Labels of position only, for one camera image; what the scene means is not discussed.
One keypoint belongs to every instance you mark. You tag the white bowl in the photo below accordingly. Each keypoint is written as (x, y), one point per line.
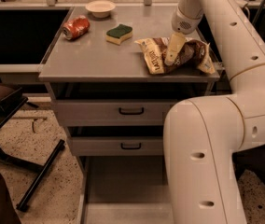
(101, 8)

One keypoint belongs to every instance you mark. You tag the bottom grey drawer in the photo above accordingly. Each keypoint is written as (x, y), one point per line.
(124, 190)

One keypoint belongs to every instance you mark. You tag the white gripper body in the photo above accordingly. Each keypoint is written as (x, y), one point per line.
(185, 22)

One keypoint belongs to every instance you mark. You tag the crushed red soda can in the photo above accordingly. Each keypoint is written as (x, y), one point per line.
(76, 27)

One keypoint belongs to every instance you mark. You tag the top grey drawer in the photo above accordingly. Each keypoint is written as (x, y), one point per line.
(71, 113)

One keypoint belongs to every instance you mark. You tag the black stand with tray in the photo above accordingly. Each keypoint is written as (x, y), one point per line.
(11, 100)

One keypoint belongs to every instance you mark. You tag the green yellow sponge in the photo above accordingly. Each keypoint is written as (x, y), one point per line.
(119, 34)

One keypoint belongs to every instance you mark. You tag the brown chip bag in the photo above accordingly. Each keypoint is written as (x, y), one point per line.
(194, 53)

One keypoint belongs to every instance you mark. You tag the grey drawer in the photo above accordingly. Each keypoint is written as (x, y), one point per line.
(124, 190)
(115, 146)
(71, 113)

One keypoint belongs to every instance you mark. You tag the middle grey drawer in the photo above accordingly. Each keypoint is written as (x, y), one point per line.
(115, 146)

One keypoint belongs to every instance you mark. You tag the grey drawer cabinet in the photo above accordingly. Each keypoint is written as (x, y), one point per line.
(92, 68)

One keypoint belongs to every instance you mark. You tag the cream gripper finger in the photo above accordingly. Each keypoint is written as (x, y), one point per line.
(176, 43)

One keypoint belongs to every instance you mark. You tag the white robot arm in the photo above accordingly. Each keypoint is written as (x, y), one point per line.
(200, 134)

